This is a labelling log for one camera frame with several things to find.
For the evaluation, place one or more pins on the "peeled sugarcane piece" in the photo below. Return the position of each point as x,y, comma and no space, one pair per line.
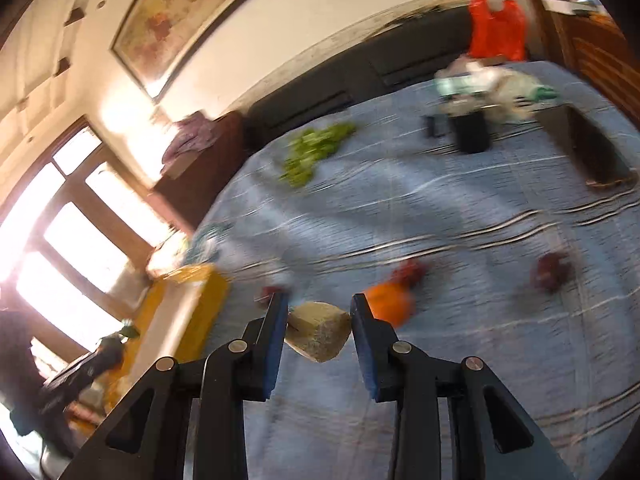
320,332

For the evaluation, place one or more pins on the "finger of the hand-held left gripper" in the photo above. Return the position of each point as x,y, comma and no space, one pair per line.
110,349

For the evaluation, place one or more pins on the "black box device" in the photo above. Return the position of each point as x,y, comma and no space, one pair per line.
470,130

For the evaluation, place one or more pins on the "framed wall painting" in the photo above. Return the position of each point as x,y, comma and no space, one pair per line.
185,15

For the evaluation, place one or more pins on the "small black block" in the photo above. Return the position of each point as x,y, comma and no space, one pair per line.
432,126

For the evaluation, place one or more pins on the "blue plaid blanket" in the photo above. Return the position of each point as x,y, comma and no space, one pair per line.
400,200

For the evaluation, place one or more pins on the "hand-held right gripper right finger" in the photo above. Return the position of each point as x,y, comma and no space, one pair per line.
367,360

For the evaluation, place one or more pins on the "wooden framed window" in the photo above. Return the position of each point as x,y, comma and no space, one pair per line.
75,240

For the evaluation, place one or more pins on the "white plastic bag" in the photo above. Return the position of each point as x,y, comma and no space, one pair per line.
510,90

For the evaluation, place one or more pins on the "brown armchair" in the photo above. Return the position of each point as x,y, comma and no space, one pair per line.
205,190

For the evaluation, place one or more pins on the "yellow cardboard box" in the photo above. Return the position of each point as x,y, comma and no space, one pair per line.
200,285

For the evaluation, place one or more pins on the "black padded headboard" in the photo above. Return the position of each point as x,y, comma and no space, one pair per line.
320,90

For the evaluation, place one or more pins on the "dark red plum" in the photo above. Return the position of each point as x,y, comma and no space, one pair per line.
272,294
410,272
550,270

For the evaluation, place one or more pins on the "green lettuce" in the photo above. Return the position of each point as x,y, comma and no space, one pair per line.
315,152

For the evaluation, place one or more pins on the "pink floral cloth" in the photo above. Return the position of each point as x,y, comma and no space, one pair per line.
192,137

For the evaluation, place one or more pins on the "wooden cabinet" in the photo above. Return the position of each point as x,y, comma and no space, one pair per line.
600,55

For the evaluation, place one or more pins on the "red plastic bag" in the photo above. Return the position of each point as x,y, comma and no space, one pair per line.
495,25

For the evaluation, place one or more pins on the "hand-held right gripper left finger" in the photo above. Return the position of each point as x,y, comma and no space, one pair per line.
275,350

